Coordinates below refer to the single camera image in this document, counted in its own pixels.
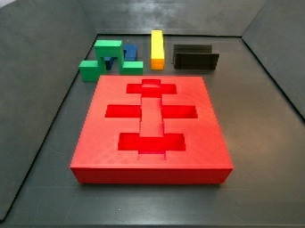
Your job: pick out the yellow long bar block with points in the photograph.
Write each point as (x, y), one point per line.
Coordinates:
(157, 50)

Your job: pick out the blue U-shaped block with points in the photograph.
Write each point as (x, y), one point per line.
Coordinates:
(130, 56)

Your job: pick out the red board with slots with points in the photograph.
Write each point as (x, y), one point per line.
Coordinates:
(150, 133)

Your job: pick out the green stepped arch block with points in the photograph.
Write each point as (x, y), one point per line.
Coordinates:
(109, 48)

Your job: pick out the black angle fixture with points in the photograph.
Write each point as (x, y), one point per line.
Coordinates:
(195, 57)

